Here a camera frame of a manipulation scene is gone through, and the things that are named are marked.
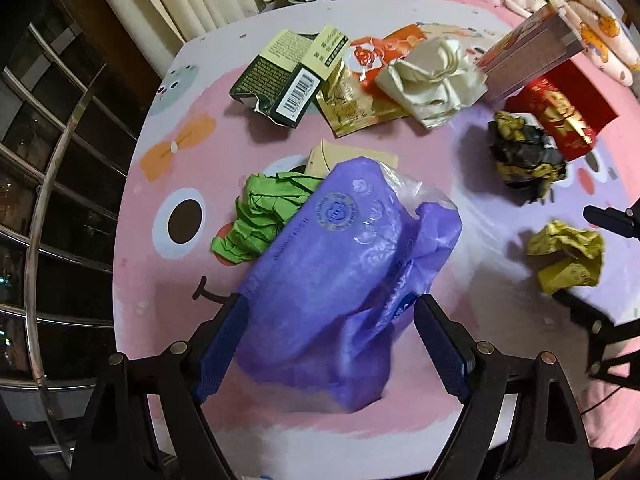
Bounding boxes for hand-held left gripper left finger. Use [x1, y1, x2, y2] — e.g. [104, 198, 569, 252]
[70, 292, 251, 480]

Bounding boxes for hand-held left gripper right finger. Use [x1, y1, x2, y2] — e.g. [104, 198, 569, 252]
[414, 294, 596, 480]

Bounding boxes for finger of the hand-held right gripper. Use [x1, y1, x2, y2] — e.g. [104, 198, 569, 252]
[552, 287, 640, 391]
[583, 205, 640, 241]

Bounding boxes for yellow paper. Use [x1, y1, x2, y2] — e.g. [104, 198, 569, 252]
[526, 220, 605, 296]

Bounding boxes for red gold-print packet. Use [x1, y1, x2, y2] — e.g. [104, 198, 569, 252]
[505, 74, 618, 161]

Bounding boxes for purple plastic bag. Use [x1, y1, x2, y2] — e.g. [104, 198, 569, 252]
[235, 156, 463, 411]

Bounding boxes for cream paper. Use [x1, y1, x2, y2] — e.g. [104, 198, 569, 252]
[375, 36, 488, 130]

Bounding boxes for white tablecloth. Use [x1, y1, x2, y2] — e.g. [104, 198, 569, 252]
[112, 0, 640, 461]

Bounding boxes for black and gold crumpled wrapper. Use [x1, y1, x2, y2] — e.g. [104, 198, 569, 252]
[487, 110, 568, 206]

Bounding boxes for green crumpled paper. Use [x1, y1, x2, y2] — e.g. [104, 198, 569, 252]
[210, 171, 323, 264]

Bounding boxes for brown cardboard box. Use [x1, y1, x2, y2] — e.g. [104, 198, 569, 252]
[475, 2, 586, 105]

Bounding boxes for animal print blanket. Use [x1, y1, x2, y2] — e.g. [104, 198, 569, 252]
[557, 0, 640, 86]

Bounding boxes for beige paper envelope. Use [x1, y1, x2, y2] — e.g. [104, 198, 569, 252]
[306, 140, 399, 178]

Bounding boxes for metal window railing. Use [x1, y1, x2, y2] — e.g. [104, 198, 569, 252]
[0, 0, 166, 461]

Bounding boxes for gold foil packet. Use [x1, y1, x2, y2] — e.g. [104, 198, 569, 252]
[315, 57, 413, 138]

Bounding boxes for dark green barcode carton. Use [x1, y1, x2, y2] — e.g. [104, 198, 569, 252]
[255, 24, 351, 126]

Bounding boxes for orange snack packet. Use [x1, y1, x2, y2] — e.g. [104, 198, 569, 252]
[347, 24, 428, 93]

